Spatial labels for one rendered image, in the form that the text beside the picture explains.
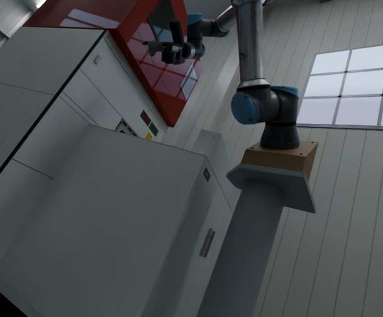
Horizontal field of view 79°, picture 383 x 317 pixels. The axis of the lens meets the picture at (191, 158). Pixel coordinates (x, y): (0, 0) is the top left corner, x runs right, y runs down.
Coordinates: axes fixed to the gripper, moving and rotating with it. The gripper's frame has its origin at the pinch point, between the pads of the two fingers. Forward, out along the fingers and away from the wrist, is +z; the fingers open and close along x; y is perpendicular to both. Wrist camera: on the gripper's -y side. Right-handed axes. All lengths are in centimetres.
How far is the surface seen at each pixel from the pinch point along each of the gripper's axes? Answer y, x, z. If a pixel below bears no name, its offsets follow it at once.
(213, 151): 33.6, -34.2, 0.7
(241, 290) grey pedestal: 56, -65, 32
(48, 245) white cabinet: 70, 2, 52
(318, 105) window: 63, -56, -290
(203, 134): 30.2, -26.0, -4.0
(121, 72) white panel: 18.8, 31.6, -12.0
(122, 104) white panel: 35.1, 29.4, -11.0
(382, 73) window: 10, -109, -323
